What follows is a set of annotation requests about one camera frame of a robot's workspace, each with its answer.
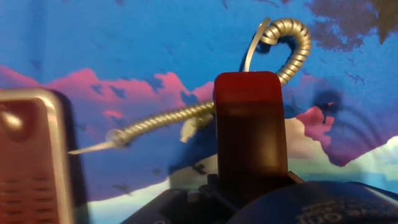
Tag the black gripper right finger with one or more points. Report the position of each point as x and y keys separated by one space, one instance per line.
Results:
x=295 y=178

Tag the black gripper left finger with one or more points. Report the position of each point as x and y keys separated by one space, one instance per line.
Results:
x=192 y=208

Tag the maroon telephone handset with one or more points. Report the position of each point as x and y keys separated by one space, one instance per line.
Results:
x=248 y=124

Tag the landscape print table cloth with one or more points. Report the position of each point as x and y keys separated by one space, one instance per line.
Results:
x=124 y=46

